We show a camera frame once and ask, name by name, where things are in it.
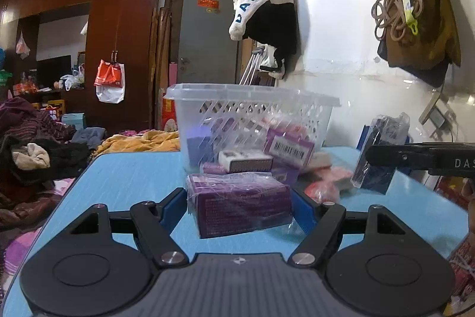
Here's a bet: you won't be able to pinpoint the blue fabric bag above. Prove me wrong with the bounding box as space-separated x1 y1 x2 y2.
355 125 372 151

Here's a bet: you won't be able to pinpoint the pile of dark clothes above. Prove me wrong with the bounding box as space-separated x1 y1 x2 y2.
0 97 94 225

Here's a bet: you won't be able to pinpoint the wall power strip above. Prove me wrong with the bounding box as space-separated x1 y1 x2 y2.
419 93 458 140

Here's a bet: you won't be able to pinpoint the red white tissue pack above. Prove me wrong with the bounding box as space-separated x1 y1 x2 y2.
303 166 354 203

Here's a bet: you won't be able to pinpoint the dark purple box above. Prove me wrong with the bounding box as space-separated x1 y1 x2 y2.
185 171 294 239

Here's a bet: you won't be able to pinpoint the coiled beige rope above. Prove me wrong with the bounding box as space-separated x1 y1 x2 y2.
372 0 424 43

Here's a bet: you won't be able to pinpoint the small purple box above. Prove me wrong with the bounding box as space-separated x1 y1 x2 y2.
200 162 299 186

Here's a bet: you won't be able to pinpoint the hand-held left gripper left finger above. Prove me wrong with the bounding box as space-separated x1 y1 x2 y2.
69 189 189 269

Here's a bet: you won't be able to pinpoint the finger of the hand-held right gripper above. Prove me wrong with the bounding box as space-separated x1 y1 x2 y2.
365 142 436 170

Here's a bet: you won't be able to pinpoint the grey metal door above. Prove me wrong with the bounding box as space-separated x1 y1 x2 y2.
178 0 243 87

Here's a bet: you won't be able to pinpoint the brown hanging bag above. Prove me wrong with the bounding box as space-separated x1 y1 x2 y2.
377 0 461 88

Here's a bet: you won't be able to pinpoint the blue grey cloth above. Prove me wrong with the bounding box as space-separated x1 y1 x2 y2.
70 126 107 151

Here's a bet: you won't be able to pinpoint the red printed carton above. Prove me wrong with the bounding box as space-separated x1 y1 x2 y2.
162 98 178 133

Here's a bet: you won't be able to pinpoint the white plastic lattice basket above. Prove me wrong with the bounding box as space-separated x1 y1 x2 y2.
163 82 341 174

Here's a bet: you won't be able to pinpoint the yellow blanket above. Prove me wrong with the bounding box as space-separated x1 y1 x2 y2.
92 130 181 157

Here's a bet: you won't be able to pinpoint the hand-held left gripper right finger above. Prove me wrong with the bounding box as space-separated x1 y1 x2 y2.
287 189 409 267

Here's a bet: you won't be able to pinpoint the blue purple box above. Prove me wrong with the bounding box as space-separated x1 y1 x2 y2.
186 127 216 169

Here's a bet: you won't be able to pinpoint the black television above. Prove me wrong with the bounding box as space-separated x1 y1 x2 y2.
36 55 72 90

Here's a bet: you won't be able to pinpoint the orange white plastic bag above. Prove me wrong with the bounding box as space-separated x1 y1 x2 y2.
94 59 126 104

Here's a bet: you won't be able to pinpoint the pink packet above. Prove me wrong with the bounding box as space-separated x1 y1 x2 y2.
265 114 311 140

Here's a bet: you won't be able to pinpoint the clear packet with black item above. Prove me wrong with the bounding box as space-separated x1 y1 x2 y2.
350 112 411 196

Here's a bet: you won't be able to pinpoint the dark wooden wardrobe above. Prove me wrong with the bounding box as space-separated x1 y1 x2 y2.
0 0 164 133

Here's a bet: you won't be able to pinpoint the grey white printed box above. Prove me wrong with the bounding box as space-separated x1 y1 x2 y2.
217 149 274 174

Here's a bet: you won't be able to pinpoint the purple box with barcode label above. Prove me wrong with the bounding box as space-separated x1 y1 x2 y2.
264 127 316 168

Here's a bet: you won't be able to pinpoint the teal box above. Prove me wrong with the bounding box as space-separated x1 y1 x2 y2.
61 113 87 131

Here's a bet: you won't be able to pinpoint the pink plastic bag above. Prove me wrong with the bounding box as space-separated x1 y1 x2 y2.
15 30 31 60

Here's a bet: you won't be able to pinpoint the metal crutches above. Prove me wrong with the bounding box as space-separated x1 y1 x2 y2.
238 45 267 85

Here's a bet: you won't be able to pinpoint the wooden boards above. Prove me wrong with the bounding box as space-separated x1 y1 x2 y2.
149 0 183 130

